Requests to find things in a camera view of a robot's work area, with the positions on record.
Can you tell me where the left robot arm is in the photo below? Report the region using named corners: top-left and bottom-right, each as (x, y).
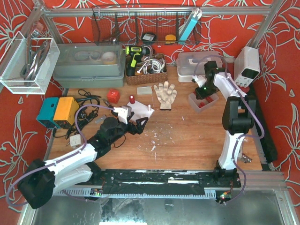
top-left (17, 117), bottom-right (149, 209)

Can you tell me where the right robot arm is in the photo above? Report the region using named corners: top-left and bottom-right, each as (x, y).
top-left (192, 60), bottom-right (256, 180)

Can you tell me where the small clear plastic bin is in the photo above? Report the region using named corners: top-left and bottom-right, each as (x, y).
top-left (188, 92), bottom-right (219, 113)

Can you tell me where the white rectangular block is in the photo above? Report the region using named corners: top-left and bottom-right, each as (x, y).
top-left (136, 86), bottom-right (153, 95)

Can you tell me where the orange cube power adapter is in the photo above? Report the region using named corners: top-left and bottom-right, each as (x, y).
top-left (106, 89), bottom-right (120, 104)

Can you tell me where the clear lidded plastic container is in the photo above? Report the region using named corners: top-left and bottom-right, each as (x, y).
top-left (176, 51), bottom-right (223, 83)

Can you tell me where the white knit work glove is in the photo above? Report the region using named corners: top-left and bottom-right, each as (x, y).
top-left (153, 81), bottom-right (177, 111)

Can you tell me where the white bench power supply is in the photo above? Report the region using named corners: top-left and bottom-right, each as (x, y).
top-left (233, 46), bottom-right (260, 88)

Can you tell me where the woven wicker basket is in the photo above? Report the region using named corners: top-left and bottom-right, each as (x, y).
top-left (125, 53), bottom-right (167, 85)

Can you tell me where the black and green drill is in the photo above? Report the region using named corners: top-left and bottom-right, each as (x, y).
top-left (125, 45), bottom-right (151, 76)

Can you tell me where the yellow tape measure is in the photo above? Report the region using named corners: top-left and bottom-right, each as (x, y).
top-left (165, 34), bottom-right (177, 45)

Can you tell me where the teal flat box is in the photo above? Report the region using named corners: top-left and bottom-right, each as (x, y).
top-left (178, 15), bottom-right (198, 44)

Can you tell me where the grey plastic storage box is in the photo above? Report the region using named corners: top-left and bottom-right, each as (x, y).
top-left (53, 43), bottom-right (126, 89)

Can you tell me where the yellow teal soldering station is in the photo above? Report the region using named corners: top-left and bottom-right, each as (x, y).
top-left (36, 97), bottom-right (79, 129)

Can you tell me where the white peg base plate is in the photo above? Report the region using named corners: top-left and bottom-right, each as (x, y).
top-left (127, 101), bottom-right (154, 122)

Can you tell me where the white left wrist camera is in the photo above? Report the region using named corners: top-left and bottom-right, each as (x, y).
top-left (113, 105), bottom-right (132, 125)

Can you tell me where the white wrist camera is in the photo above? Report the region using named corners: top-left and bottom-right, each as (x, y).
top-left (113, 105), bottom-right (132, 125)
top-left (192, 75), bottom-right (206, 88)

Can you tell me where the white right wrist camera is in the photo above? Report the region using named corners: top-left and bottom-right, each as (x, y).
top-left (192, 75), bottom-right (206, 88)

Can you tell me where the black power cable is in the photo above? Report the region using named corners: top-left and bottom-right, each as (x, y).
top-left (52, 89), bottom-right (111, 139)

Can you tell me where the white coiled cable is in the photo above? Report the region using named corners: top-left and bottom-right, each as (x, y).
top-left (147, 60), bottom-right (166, 74)

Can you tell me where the white wall plug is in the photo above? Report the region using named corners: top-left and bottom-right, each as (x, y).
top-left (69, 134), bottom-right (82, 148)

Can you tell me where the black wire hanging basket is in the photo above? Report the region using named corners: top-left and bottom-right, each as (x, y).
top-left (91, 5), bottom-right (202, 46)

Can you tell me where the clear acrylic wall box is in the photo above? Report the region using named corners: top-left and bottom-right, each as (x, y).
top-left (0, 32), bottom-right (60, 95)

